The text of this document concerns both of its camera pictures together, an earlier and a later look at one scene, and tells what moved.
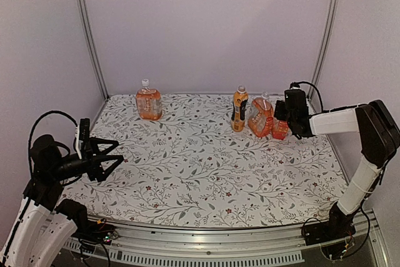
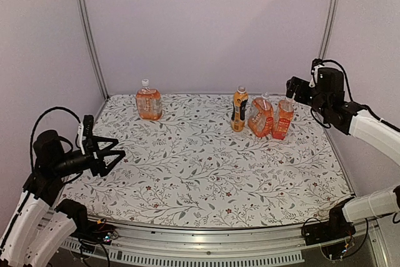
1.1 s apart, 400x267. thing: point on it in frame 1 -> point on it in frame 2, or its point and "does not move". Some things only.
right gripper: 279,111 -> 300,95
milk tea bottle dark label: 239,112 does not move
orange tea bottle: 261,116 does not move
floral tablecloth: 190,169 does not move
